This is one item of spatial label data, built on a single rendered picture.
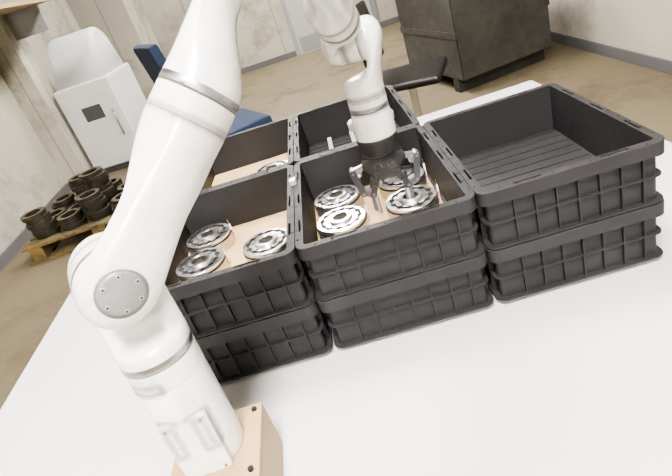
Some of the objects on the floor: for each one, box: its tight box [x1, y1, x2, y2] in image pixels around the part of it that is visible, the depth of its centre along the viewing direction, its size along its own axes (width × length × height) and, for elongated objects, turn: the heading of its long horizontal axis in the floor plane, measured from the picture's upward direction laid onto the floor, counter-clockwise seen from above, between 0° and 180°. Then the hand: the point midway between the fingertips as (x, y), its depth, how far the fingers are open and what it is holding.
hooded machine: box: [47, 27, 147, 173], centre depth 522 cm, size 74×60×130 cm
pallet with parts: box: [20, 166, 125, 266], centre depth 394 cm, size 81×115×41 cm
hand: (393, 200), depth 102 cm, fingers open, 5 cm apart
